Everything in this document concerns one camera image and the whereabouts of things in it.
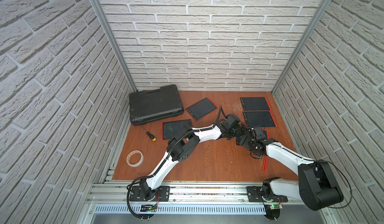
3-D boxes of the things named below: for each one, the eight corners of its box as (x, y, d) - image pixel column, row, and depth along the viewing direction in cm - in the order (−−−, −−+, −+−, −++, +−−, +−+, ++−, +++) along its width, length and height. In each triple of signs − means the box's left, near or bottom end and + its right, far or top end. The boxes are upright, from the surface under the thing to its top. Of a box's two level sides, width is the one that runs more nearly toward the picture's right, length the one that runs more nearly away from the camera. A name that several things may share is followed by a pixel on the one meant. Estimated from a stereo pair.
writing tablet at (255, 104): (243, 111, 110) (244, 109, 108) (240, 99, 118) (241, 97, 116) (269, 111, 111) (271, 109, 109) (264, 99, 119) (266, 97, 117)
